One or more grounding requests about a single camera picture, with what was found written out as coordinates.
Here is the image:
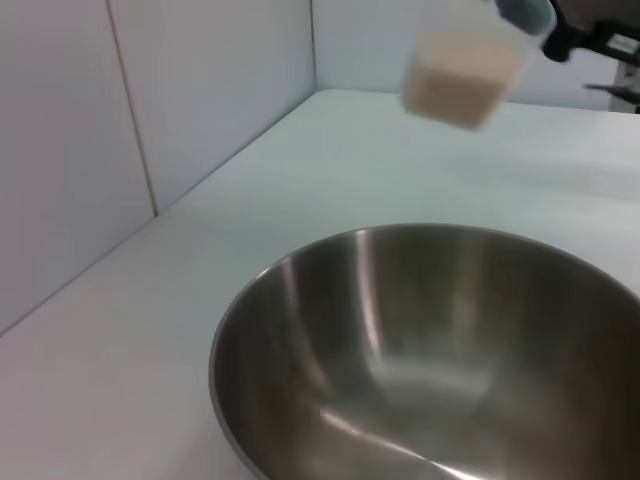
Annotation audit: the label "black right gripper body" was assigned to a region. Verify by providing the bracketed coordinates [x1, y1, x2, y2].
[574, 18, 640, 62]

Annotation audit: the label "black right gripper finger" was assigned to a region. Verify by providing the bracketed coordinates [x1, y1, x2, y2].
[541, 0, 592, 65]
[492, 0, 550, 25]

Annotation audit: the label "clear plastic measuring cup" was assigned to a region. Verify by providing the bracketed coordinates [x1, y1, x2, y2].
[398, 0, 558, 133]

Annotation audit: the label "white rice grains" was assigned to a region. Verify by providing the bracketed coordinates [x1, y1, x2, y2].
[401, 32, 531, 131]

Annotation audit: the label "stainless steel mixing bowl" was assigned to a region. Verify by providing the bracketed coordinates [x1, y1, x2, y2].
[208, 222, 640, 480]

